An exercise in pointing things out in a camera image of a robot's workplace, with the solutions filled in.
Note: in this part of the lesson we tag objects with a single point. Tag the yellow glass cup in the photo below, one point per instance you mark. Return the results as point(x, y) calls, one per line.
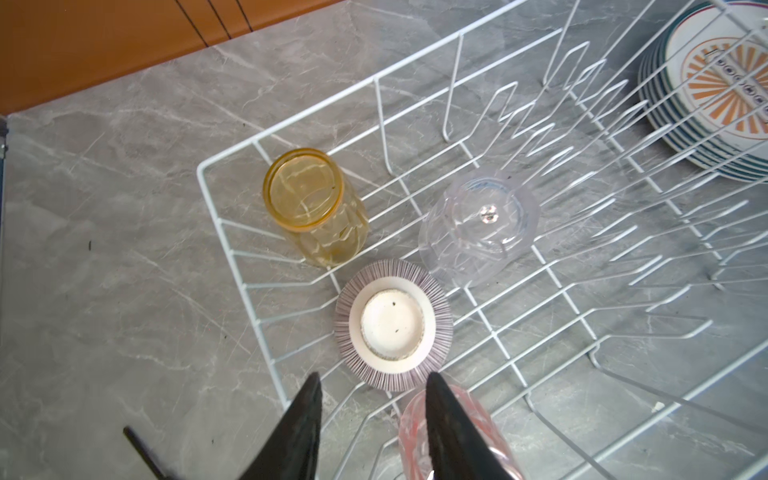
point(311, 200)

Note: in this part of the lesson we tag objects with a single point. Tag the clear glass cup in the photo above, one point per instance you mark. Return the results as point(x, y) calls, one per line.
point(483, 221)

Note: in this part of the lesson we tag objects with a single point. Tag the white wire dish rack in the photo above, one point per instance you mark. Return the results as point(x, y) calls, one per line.
point(569, 223)

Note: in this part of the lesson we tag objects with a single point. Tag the pink glass cup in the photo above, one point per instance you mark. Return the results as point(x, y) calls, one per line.
point(413, 436)

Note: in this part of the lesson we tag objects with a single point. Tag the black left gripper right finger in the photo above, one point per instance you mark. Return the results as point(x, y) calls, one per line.
point(456, 448)

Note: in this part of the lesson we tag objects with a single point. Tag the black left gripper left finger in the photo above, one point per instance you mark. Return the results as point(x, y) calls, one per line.
point(292, 450)

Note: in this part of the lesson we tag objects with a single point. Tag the striped ceramic bowl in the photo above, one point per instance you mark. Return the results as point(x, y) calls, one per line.
point(393, 325)

